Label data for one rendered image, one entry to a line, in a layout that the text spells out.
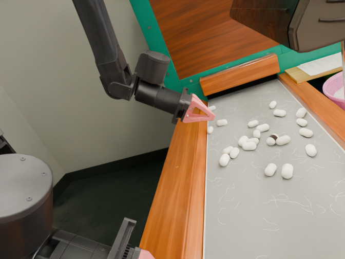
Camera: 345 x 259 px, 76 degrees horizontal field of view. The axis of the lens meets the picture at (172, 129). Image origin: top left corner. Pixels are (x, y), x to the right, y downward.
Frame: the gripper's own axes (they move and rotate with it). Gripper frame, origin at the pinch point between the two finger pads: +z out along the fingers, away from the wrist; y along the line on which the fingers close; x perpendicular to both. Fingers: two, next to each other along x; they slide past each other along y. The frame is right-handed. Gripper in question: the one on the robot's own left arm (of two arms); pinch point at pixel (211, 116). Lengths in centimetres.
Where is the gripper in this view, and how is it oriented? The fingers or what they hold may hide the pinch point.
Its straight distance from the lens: 57.7
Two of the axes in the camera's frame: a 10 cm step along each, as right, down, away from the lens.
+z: 9.4, 3.5, 0.3
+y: 1.5, -4.8, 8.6
